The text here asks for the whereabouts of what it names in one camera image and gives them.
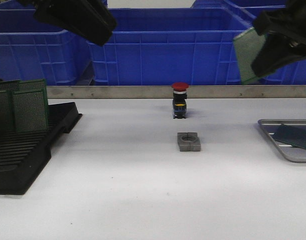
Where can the black slotted board rack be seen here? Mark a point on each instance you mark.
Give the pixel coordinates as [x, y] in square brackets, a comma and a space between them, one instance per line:
[23, 156]

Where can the back right blue crate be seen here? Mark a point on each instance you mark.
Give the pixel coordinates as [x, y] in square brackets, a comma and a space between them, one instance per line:
[239, 3]

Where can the green perfboard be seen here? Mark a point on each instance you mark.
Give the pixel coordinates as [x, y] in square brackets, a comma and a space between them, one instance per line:
[247, 46]
[32, 85]
[6, 112]
[11, 85]
[291, 135]
[30, 108]

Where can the metal table edge rail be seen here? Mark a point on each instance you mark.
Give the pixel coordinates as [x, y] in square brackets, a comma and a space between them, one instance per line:
[166, 92]

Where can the silver metal tray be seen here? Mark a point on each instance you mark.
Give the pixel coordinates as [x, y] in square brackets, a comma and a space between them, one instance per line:
[289, 152]

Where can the back left blue crate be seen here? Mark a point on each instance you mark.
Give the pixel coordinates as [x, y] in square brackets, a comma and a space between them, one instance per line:
[8, 5]

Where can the left blue plastic crate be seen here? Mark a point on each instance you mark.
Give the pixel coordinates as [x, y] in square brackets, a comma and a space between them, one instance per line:
[33, 50]

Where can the centre blue plastic crate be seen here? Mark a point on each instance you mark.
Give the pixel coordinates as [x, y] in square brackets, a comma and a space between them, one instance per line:
[161, 46]

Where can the grey metal clamp block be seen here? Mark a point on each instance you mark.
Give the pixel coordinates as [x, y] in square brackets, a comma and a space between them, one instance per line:
[188, 142]

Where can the right blue plastic crate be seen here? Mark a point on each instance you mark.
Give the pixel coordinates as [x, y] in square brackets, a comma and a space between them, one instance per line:
[291, 74]

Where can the blue plastic crate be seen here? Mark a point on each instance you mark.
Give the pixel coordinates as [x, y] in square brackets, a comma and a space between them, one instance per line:
[33, 50]
[161, 46]
[291, 74]

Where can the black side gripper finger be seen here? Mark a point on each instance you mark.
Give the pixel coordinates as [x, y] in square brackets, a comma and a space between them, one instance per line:
[277, 51]
[89, 19]
[289, 21]

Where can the red emergency stop button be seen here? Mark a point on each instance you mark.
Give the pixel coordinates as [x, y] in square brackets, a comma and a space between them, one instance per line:
[179, 100]

